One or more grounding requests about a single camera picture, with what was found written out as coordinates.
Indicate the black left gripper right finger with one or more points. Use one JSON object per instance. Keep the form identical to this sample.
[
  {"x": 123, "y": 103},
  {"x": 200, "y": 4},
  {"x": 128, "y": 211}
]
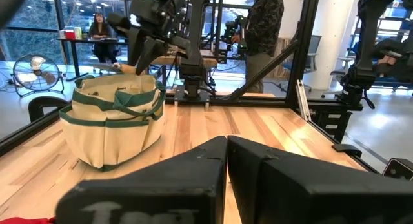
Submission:
[{"x": 306, "y": 191}]

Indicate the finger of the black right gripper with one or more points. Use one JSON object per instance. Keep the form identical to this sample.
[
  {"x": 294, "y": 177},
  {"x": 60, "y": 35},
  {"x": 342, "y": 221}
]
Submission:
[
  {"x": 153, "y": 51},
  {"x": 137, "y": 43}
]

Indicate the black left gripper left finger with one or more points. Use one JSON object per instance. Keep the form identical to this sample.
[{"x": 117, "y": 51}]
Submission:
[{"x": 161, "y": 191}]

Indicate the cream green canvas gardening bag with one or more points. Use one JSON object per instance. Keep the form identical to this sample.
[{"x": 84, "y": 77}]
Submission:
[{"x": 106, "y": 137}]

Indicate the neighbouring black robot arm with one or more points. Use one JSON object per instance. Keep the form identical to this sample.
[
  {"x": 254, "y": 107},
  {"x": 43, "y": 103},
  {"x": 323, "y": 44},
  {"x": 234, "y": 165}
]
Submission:
[{"x": 368, "y": 40}]

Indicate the person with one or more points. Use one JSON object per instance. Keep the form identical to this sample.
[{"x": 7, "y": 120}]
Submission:
[
  {"x": 264, "y": 24},
  {"x": 101, "y": 30}
]

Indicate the black office desk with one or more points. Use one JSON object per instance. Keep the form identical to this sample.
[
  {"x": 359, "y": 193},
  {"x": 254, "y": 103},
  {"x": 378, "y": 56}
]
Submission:
[{"x": 84, "y": 41}]

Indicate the background wooden table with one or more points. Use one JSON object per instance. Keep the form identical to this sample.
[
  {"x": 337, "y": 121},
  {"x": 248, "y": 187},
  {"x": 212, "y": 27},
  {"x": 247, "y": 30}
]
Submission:
[{"x": 206, "y": 62}]

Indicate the black flat clamp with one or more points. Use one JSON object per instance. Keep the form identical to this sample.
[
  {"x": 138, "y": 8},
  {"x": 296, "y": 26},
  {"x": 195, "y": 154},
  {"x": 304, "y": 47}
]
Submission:
[{"x": 346, "y": 149}]

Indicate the red box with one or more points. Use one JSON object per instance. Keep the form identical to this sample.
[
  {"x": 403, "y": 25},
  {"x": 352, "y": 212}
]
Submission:
[{"x": 70, "y": 35}]

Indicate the black drawer cabinet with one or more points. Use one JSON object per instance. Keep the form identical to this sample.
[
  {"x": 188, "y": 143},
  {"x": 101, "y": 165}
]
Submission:
[{"x": 332, "y": 120}]

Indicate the black green handheld device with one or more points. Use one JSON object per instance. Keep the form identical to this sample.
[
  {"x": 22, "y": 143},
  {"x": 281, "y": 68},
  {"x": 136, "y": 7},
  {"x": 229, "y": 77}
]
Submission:
[{"x": 237, "y": 33}]

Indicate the round metal floor fan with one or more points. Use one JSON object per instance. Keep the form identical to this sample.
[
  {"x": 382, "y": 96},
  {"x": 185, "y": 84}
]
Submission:
[{"x": 35, "y": 72}]

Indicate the grey office chair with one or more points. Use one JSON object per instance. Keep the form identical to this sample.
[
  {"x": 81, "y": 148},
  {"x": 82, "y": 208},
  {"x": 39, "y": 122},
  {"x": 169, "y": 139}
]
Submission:
[{"x": 313, "y": 49}]

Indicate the aluminium frame bracket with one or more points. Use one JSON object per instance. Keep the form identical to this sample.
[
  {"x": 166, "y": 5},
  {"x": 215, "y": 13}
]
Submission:
[{"x": 303, "y": 101}]

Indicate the black camera box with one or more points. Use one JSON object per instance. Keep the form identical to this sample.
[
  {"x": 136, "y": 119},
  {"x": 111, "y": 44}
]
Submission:
[{"x": 398, "y": 169}]

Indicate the black table frame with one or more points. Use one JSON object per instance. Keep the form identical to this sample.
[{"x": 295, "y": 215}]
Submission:
[{"x": 303, "y": 56}]

